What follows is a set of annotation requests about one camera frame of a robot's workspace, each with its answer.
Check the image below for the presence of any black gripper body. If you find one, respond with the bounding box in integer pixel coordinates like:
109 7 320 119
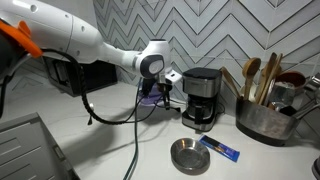
155 70 183 98

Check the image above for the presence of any black coffee maker cord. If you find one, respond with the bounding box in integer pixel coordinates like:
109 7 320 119
164 98 184 114

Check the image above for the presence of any black steel coffee maker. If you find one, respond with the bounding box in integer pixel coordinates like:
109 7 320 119
181 67 224 133

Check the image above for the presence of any round steel bowl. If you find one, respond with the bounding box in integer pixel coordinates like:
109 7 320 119
169 137 212 176

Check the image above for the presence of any flat wooden spatula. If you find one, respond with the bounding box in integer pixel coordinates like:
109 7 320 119
220 66 242 100

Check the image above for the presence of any blue snack bar wrapper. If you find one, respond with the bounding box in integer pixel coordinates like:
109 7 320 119
198 134 241 164

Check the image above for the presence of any black countertop appliance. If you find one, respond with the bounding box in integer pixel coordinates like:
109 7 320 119
42 56 119 98

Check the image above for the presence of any round wooden spoon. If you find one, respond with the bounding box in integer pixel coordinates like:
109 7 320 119
241 57 262 102

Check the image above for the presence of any steel utensil holder pot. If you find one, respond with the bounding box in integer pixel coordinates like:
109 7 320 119
235 95 302 147

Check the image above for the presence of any long wooden spatula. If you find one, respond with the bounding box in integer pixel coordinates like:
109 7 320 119
254 52 278 105
259 52 285 106

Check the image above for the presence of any brown ladle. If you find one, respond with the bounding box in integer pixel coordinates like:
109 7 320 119
275 70 307 97

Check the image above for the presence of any steel kitchen utensil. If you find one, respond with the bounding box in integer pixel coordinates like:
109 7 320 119
292 73 320 120

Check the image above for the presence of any grey ridged metal panel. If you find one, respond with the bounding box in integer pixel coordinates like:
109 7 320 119
0 112 81 180

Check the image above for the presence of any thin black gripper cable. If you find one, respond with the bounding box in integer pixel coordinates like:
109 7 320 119
131 94 166 124

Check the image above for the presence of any dark long power cable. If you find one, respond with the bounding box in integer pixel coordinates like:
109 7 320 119
122 78 142 180

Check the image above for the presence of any black corrugated robot cable bundle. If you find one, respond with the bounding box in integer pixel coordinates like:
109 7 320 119
42 48 142 127

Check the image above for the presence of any orange cable clip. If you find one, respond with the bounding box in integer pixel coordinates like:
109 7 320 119
0 19 44 60

